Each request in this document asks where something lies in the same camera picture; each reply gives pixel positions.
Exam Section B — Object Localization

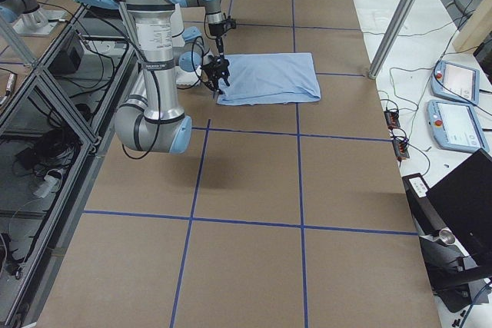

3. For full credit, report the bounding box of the far teach pendant tablet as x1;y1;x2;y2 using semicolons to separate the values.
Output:
431;60;480;105

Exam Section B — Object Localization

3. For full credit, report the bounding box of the aluminium frame post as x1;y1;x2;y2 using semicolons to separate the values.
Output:
368;0;416;79

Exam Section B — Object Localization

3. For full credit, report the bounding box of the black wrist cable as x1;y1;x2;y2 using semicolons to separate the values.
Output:
175;34;211;91

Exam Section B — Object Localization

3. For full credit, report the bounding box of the brown paper table cover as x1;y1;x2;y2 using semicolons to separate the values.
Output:
37;0;440;327

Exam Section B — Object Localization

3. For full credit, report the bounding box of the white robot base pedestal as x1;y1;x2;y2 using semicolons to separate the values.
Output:
171;5;212;90

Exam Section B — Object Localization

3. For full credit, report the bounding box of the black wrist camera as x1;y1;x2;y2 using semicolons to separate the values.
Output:
221;16;237;34

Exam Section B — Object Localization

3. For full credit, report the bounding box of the teach pendant tablet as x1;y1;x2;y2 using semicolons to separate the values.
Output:
431;60;480;105
427;100;489;153

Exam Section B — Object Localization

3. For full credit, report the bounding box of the light blue t-shirt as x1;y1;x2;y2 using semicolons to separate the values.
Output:
217;53;321;106

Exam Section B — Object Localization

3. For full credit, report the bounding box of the near teach pendant tablet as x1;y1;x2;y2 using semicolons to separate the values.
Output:
427;100;489;153

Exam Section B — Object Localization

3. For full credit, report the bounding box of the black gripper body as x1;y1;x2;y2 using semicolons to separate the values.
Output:
208;22;225;46
202;55;230;88

